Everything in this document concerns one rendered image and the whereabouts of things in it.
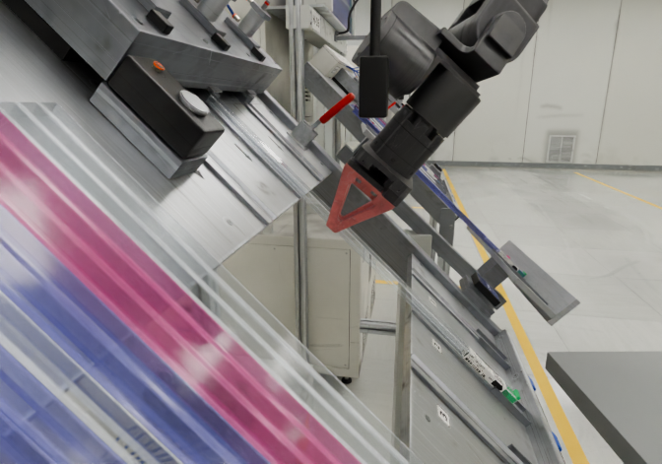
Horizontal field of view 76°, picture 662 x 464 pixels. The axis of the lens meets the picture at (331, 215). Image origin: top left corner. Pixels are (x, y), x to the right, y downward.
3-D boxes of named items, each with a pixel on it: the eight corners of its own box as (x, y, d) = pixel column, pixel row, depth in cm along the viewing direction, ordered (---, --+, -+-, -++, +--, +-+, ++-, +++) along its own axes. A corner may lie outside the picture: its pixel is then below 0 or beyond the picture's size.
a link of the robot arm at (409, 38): (533, 26, 40) (476, 52, 48) (448, -65, 37) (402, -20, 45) (468, 128, 39) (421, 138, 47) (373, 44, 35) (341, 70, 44)
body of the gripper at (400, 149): (349, 161, 41) (400, 99, 39) (361, 149, 51) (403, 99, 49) (399, 204, 41) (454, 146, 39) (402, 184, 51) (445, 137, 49)
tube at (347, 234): (508, 397, 51) (515, 392, 50) (510, 405, 49) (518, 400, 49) (201, 93, 48) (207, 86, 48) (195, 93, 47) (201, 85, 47)
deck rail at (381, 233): (473, 352, 72) (502, 330, 70) (474, 359, 70) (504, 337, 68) (169, 45, 68) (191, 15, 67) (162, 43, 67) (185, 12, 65)
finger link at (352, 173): (302, 214, 46) (359, 148, 43) (316, 199, 52) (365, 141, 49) (351, 255, 46) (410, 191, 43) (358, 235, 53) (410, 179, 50)
